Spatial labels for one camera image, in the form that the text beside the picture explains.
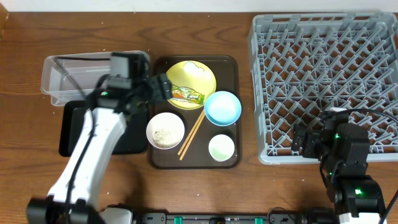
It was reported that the clear plastic bin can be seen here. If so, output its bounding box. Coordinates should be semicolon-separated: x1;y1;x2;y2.
40;50;150;107

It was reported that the brown serving tray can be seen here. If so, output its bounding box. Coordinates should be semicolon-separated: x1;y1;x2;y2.
148;55;241;169

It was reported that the grey dishwasher rack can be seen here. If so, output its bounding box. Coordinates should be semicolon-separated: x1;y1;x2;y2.
248;12;397;165

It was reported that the green orange snack wrapper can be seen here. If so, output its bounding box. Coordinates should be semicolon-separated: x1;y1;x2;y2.
172;85;205;105

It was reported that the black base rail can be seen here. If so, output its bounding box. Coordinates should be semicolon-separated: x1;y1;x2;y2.
93;203;340;224

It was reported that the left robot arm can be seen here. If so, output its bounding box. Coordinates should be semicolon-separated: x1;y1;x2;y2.
26;74;172;223

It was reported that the yellow plate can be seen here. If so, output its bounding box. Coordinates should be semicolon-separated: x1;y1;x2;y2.
166;60;216;110

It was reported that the black plastic tray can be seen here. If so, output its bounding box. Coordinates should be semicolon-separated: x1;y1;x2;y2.
58;100;149;157

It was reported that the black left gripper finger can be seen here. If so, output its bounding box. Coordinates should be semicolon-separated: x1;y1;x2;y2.
155;73;172;93
149;91;172;105

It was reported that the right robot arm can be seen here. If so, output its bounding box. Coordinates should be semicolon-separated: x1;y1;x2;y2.
291;108;397;223

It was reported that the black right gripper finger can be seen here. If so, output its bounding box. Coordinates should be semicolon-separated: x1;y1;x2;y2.
291;132;306;152
294;124;307;137

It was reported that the pale green cup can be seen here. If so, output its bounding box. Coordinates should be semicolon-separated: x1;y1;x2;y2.
208;134;235;162

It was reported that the white tissue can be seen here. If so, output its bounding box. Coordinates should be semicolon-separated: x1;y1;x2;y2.
183;61;205;75

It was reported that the blue bowl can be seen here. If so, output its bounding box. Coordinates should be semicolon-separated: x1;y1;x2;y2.
204;91;242;126

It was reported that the upper wooden chopstick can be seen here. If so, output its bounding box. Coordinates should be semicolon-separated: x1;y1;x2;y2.
177;109;205;156

